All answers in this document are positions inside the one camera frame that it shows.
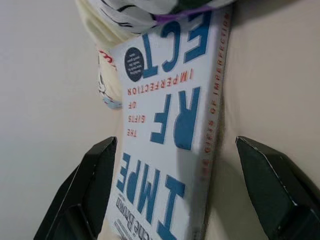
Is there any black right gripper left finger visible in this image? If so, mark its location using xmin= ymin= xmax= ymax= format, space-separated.
xmin=33 ymin=136 xmax=118 ymax=240

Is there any cream sheeted bed mattress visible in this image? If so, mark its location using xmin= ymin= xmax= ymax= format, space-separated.
xmin=194 ymin=9 xmax=320 ymax=240

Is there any white book with blue letters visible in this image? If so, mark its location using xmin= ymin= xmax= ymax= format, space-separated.
xmin=106 ymin=8 xmax=232 ymax=240

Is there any cream cartoon print quilt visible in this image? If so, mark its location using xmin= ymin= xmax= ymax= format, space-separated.
xmin=76 ymin=0 xmax=235 ymax=111

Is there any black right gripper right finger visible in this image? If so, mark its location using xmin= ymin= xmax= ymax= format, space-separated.
xmin=235 ymin=136 xmax=320 ymax=240

